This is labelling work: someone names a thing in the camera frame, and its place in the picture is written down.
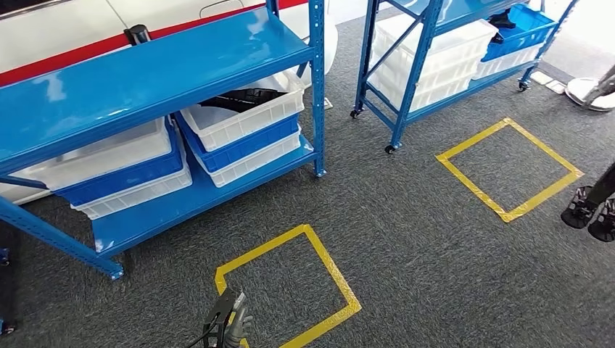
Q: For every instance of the small floor outlet box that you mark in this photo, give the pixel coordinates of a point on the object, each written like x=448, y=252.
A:
x=328, y=103

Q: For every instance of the white car body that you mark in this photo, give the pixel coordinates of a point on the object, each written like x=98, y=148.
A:
x=48, y=33

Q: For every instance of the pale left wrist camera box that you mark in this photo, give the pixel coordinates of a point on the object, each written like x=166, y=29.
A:
x=239, y=301

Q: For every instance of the black stanchion post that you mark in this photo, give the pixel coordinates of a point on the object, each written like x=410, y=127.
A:
x=139, y=34

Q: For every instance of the red barrier belt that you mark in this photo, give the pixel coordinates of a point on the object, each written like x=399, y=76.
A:
x=72, y=55

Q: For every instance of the black plastic trim part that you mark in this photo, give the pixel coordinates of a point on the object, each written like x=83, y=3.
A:
x=240, y=101

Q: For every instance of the pale floor plate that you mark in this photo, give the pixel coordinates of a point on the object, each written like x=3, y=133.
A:
x=541, y=78
x=557, y=87

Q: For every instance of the silver round stand base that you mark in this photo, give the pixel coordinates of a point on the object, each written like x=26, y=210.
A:
x=584, y=93

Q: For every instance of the black part in crate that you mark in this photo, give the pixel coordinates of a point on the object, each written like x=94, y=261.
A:
x=502, y=21

